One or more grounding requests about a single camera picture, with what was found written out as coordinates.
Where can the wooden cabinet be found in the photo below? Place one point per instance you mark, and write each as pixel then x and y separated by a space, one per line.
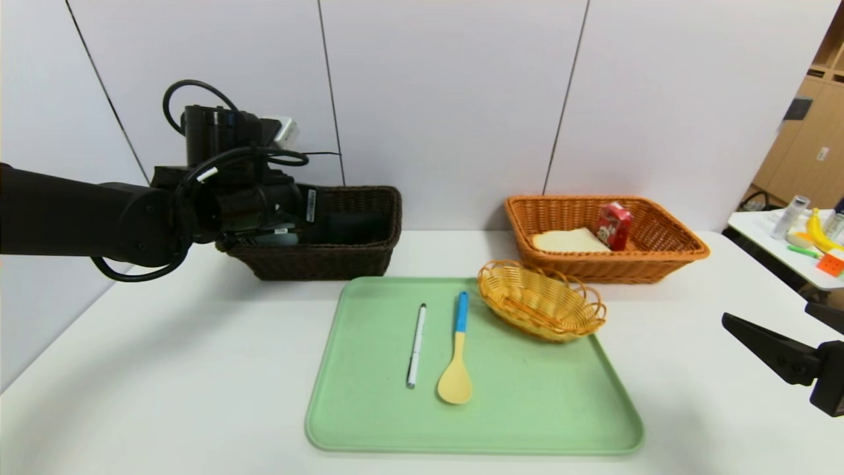
pixel 804 152

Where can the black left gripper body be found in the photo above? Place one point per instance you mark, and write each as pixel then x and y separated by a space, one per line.
pixel 310 208

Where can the small yellow oval wicker basket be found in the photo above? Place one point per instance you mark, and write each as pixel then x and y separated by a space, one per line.
pixel 541 303

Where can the orange wicker basket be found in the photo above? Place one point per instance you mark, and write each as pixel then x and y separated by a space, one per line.
pixel 593 267

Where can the small glass jar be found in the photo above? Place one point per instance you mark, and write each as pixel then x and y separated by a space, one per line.
pixel 833 227

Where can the orange cube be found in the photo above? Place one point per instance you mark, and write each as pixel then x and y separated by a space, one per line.
pixel 829 265

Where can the white side table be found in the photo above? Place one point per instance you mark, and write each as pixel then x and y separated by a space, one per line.
pixel 758 231

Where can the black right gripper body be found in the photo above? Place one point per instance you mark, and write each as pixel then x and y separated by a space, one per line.
pixel 829 377

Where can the light green plastic tray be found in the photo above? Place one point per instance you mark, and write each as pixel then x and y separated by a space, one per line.
pixel 527 409

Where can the green marker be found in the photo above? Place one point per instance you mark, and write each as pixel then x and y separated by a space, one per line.
pixel 802 251

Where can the yellow banana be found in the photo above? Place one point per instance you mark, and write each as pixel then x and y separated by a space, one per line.
pixel 816 232

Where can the clear plastic bottle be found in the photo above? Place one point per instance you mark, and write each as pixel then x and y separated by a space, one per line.
pixel 788 221

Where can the dark brown wicker basket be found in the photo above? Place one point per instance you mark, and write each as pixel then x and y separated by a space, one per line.
pixel 343 260

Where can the slice of toast bread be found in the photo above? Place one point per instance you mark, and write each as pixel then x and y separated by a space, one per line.
pixel 567 241

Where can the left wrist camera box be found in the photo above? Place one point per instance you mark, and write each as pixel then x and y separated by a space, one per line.
pixel 221 132

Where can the blue-grey plastic cup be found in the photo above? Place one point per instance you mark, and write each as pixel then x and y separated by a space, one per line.
pixel 277 239

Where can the white and yellow round toy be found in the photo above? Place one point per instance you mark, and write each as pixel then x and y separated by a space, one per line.
pixel 798 240

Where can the black soft case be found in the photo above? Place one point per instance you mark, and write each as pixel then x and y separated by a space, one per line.
pixel 349 227

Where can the red milk carton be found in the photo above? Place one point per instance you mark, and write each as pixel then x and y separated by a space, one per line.
pixel 614 227

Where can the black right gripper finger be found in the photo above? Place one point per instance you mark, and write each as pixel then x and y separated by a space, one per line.
pixel 771 349
pixel 827 315

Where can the white pen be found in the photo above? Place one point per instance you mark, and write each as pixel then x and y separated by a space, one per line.
pixel 416 346

